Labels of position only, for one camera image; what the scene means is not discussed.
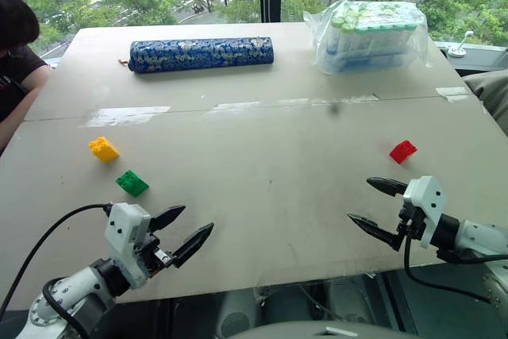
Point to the plastic bag of bottles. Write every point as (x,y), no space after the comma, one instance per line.
(367,37)

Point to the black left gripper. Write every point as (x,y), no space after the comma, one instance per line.
(155,256)

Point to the blue patterned fabric roll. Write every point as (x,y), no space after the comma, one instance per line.
(202,54)

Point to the green toy brick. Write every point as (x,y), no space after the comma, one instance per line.
(132,183)

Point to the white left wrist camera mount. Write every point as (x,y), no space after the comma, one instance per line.
(124,232)

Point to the red toy brick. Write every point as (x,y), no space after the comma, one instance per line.
(402,151)

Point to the wide clear tape patch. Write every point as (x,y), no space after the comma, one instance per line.
(123,115)

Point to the yellow toy brick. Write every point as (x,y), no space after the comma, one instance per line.
(104,150)

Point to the grey rounded shape under table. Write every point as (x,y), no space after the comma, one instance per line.
(236,311)

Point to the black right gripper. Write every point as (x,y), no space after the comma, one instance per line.
(412,222)

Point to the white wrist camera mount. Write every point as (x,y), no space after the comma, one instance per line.
(124,232)
(426,200)

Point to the grey cushion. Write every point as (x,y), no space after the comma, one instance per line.
(492,95)

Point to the grey rounded robot torso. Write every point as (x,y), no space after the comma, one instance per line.
(317,331)

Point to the short clear tape strip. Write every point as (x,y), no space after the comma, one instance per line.
(453,93)

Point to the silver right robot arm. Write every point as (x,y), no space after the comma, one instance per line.
(472,237)

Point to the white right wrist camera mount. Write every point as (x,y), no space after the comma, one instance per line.
(426,200)

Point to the person in dark shirt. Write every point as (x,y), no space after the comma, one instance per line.
(16,73)

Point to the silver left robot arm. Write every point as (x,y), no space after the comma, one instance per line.
(75,287)

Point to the small white stand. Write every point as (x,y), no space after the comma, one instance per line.
(457,51)

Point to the long clear tape strip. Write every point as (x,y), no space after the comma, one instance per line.
(293,102)

